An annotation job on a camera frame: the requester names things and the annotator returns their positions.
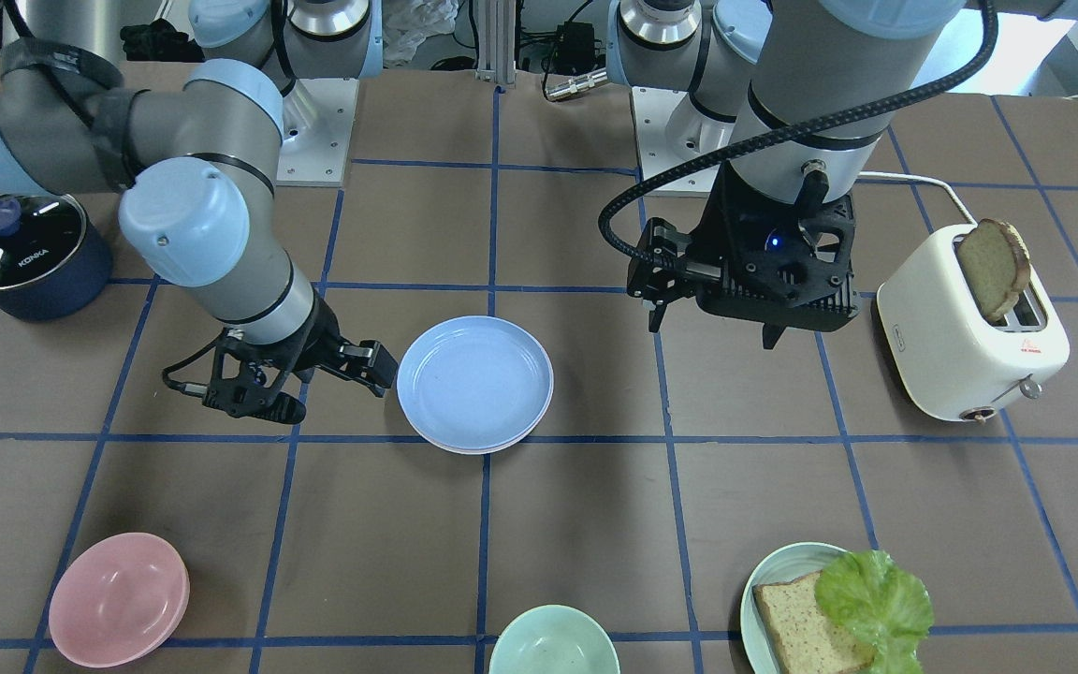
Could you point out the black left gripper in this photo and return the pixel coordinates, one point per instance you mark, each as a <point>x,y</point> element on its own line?
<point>719,227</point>

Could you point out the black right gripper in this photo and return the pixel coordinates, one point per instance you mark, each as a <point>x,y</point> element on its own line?
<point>313,338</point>

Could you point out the blue plate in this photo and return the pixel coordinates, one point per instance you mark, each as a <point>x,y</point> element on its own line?
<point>475,364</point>

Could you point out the pink plate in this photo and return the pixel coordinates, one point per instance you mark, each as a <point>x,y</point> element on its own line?
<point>475,433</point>

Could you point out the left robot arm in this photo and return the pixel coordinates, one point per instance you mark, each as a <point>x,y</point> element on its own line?
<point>809,85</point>

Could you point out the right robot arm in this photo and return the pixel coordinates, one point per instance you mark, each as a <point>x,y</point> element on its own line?
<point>195,172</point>

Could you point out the white toaster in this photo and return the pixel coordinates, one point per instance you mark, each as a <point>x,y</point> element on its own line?
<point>953,363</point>

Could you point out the green plate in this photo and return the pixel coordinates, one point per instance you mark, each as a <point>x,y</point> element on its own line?
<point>785,564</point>

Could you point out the toast slice in toaster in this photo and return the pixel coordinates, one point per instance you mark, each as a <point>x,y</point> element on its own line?
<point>996,266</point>

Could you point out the green bowl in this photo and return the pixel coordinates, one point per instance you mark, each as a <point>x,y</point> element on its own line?
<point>553,639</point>

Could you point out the pink bowl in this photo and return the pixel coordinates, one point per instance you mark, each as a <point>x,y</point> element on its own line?
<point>119,600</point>

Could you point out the blue saucepan with lid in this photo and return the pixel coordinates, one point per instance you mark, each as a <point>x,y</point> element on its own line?
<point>53,261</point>

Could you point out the green lettuce leaf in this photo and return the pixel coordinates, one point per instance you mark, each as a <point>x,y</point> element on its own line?
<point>879,604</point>

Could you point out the bread slice on plate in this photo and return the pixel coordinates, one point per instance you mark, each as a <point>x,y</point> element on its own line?
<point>803,638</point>

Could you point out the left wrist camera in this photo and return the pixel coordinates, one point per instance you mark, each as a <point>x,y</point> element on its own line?
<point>777,269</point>

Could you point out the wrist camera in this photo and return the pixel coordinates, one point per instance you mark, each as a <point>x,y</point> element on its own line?
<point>242,384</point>
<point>777,269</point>

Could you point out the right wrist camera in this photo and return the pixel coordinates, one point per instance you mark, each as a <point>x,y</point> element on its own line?
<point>242,384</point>

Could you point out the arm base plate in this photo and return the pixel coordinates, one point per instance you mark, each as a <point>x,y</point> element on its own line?
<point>319,118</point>
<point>669,130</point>

